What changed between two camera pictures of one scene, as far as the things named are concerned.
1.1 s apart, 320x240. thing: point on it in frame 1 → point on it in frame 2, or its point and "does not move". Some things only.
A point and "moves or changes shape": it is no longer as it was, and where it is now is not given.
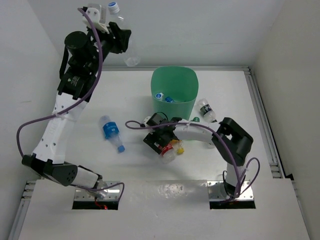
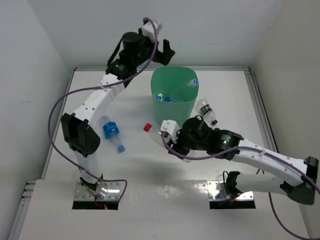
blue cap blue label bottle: (111, 132) does not move
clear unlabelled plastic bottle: (131, 56) → (193, 83)
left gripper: (120, 37) → (162, 57)
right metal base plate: (217, 191) does not move
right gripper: (151, 139) → (176, 146)
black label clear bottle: (209, 115) does not move
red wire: (102, 207) does not move
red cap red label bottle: (167, 153) moves or changes shape
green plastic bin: (181, 83) does not move
